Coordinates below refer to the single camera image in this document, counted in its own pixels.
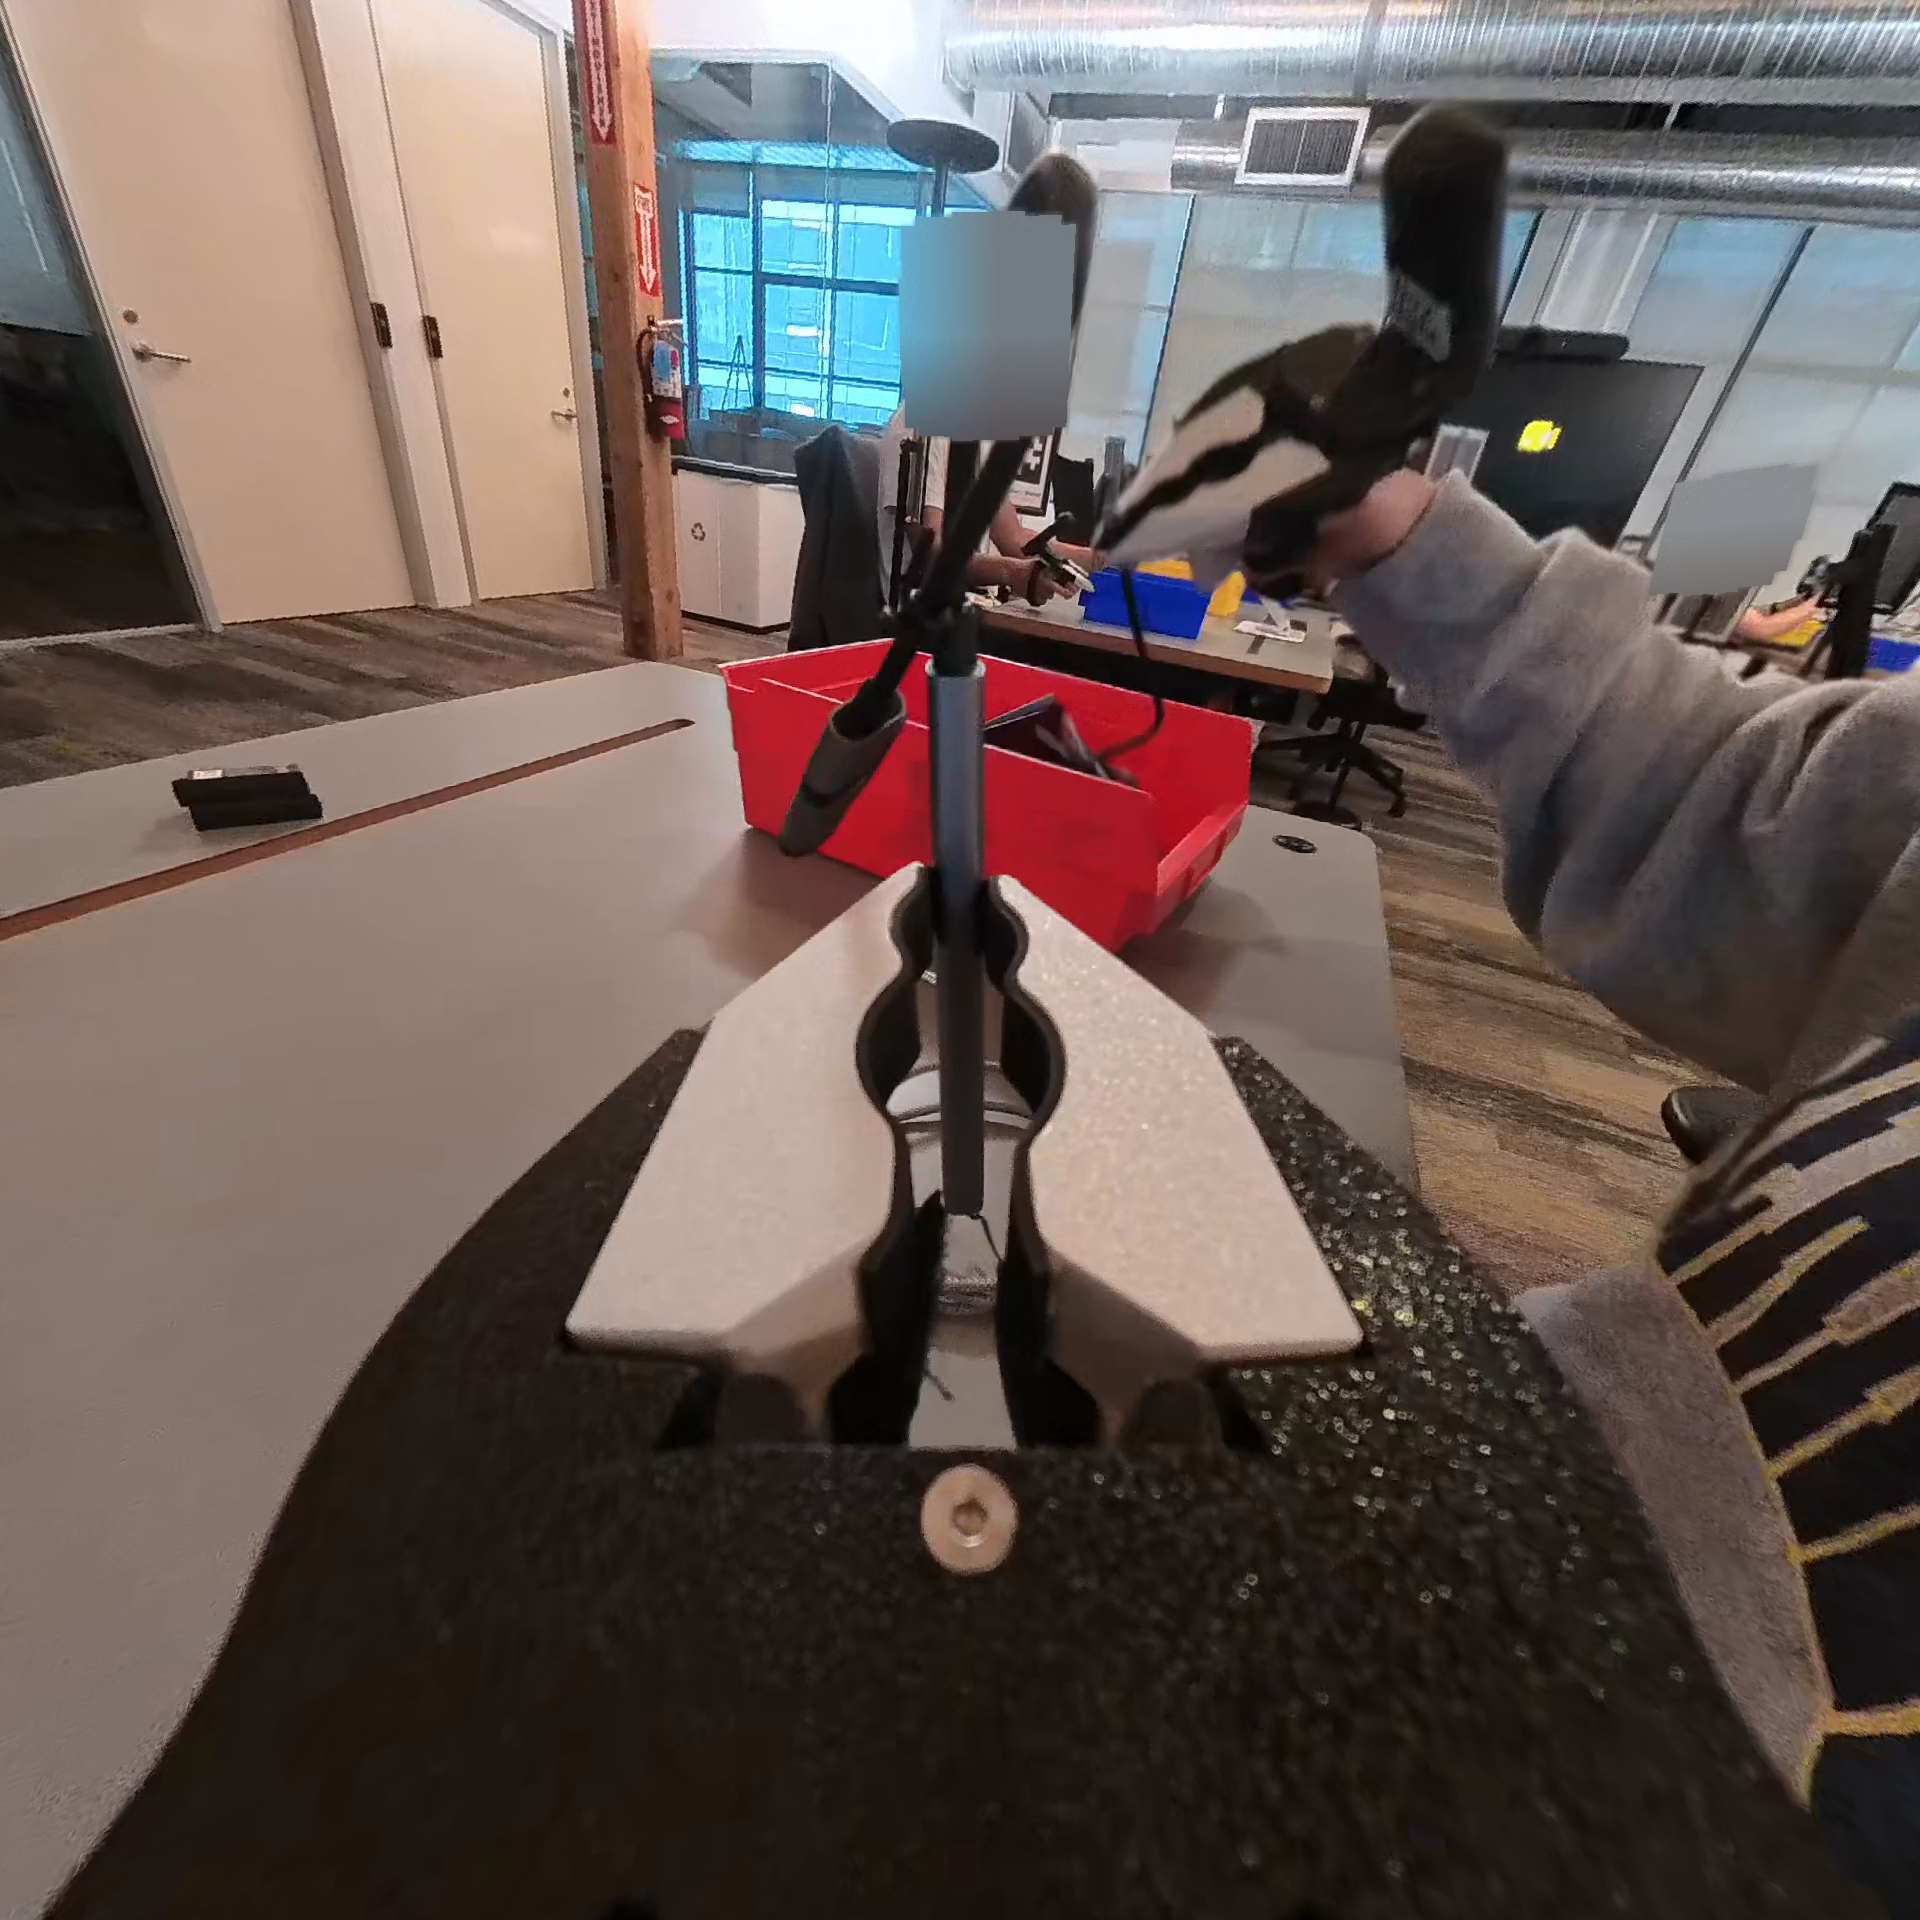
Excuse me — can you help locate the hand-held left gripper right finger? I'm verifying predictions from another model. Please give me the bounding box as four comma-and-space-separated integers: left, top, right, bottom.
981, 876, 1368, 1446

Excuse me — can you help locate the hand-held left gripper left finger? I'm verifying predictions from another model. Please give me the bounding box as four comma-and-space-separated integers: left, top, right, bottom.
566, 866, 946, 1446

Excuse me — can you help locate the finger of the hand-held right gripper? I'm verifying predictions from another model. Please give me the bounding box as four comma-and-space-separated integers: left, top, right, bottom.
1142, 335, 1365, 461
1089, 426, 1331, 559

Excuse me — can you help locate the red plastic storage bin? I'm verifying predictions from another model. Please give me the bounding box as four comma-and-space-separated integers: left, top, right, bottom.
718, 636, 1257, 958

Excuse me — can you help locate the person's right forearm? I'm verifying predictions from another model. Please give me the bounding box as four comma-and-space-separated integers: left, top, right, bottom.
1334, 478, 1920, 1096

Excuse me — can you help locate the person's right hand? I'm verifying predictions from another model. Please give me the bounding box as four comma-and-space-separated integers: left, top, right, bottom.
1321, 472, 1446, 594

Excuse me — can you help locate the white air vent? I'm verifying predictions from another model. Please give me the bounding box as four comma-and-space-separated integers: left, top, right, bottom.
1233, 103, 1370, 190

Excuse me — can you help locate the grey office table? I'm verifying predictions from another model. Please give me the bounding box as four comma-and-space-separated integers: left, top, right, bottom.
960, 591, 1340, 700

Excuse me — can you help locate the dark flat item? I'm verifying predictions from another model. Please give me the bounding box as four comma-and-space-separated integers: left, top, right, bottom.
984, 696, 1142, 784

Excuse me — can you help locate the black office chair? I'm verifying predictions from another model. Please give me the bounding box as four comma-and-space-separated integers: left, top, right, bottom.
1249, 696, 1409, 829

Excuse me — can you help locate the dark jacket on chair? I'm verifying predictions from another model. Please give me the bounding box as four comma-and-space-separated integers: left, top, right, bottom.
788, 426, 905, 658

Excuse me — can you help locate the black floor lamp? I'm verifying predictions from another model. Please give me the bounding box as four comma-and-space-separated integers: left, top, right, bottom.
885, 117, 1003, 212

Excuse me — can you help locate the white cabinet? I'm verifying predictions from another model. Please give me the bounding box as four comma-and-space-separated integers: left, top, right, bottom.
668, 458, 799, 633

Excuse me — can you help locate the black chair armrest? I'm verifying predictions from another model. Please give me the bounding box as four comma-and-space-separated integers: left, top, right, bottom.
1660, 1085, 1777, 1169

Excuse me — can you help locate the black computer monitor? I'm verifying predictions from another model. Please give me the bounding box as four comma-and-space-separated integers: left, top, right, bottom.
1858, 479, 1920, 616

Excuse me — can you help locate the black battery pack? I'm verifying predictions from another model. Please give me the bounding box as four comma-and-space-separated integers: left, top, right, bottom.
170, 760, 328, 832

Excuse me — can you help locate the white door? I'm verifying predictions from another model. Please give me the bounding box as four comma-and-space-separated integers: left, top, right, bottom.
365, 0, 605, 605
23, 0, 419, 630

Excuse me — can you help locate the thin black cable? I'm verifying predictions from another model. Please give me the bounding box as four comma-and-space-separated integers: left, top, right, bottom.
1100, 561, 1174, 782

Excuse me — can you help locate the silver ceiling duct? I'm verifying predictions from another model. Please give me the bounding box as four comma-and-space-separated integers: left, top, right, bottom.
940, 0, 1920, 95
1169, 125, 1920, 230

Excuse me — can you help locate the black wall screen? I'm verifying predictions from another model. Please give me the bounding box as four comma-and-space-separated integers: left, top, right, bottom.
1432, 325, 1707, 550

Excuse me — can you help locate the wooden post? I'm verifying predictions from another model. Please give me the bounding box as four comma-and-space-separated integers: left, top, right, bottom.
576, 0, 690, 665

